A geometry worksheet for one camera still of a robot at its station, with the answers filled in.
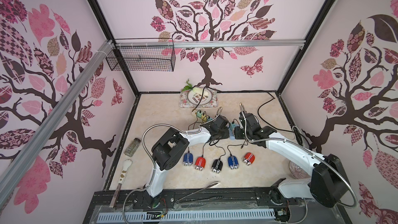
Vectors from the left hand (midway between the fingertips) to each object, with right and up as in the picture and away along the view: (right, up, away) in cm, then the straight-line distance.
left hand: (228, 135), depth 93 cm
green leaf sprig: (-28, +33, +26) cm, 50 cm away
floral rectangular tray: (-29, +21, +21) cm, 41 cm away
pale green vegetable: (-20, +31, +24) cm, 44 cm away
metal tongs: (-18, -24, -19) cm, 36 cm away
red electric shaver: (+10, -11, -10) cm, 17 cm away
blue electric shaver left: (-24, -11, -10) cm, 28 cm away
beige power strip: (-16, +11, +3) cm, 20 cm away
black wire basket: (-53, +50, +1) cm, 73 cm away
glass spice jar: (-57, -6, -5) cm, 58 cm away
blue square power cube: (0, +8, -15) cm, 17 cm away
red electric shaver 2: (-17, -13, -11) cm, 24 cm away
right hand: (+3, +5, -7) cm, 9 cm away
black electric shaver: (-8, -14, -12) cm, 20 cm away
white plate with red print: (-22, +24, +23) cm, 40 cm away
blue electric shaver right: (+1, -13, -10) cm, 17 cm away
